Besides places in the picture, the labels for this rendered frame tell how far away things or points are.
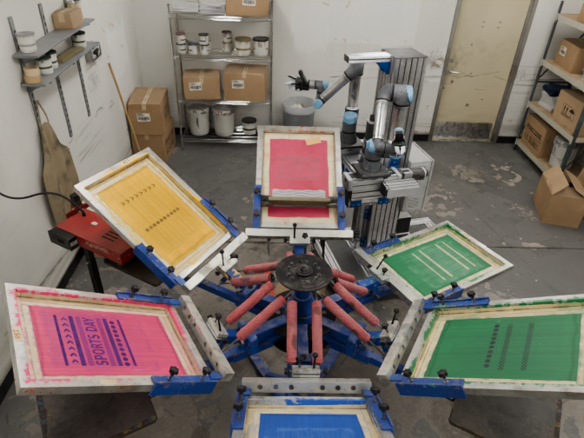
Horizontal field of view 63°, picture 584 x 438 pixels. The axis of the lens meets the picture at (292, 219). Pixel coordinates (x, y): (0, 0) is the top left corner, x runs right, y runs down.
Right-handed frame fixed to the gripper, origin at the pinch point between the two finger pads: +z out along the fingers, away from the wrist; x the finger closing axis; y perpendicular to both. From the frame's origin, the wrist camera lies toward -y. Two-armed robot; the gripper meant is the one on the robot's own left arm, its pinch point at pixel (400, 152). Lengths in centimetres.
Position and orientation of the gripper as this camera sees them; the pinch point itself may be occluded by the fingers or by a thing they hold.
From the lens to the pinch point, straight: 294.8
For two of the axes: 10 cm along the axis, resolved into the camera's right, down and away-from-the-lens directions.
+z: -1.6, 5.5, -8.2
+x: -9.8, 0.0, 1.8
